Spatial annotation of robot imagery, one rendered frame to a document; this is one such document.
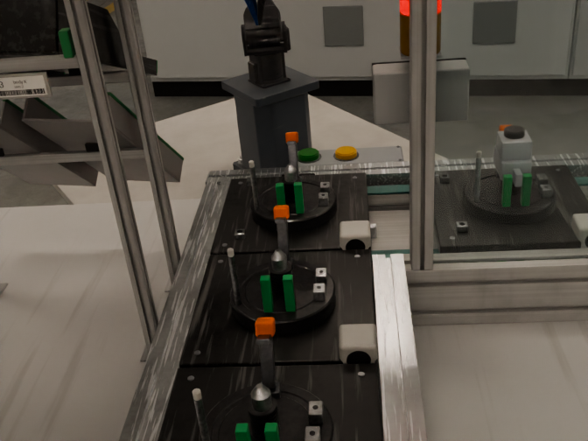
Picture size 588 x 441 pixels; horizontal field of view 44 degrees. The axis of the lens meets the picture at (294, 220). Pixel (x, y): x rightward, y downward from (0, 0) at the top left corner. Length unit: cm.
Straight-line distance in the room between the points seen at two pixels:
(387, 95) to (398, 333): 30
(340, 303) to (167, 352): 23
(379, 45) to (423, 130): 322
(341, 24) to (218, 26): 71
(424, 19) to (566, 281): 43
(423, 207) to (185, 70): 356
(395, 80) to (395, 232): 34
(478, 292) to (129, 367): 51
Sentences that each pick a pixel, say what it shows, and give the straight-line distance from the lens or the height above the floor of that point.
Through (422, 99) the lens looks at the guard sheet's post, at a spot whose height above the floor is 121.
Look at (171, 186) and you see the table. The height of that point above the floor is 86.
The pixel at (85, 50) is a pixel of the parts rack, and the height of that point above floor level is 132.
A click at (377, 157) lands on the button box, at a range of 136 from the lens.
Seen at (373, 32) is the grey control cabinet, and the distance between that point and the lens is 414.
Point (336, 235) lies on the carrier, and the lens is 111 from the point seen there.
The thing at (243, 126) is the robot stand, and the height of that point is 98.
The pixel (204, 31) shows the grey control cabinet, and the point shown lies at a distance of 436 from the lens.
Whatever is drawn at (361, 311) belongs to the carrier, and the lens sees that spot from 95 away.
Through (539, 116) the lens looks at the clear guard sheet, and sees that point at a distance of 97.
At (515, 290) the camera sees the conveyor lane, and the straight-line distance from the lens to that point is 109.
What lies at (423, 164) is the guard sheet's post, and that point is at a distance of 97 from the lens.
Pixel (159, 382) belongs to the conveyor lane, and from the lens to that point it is 92.
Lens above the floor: 155
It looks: 30 degrees down
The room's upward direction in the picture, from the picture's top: 6 degrees counter-clockwise
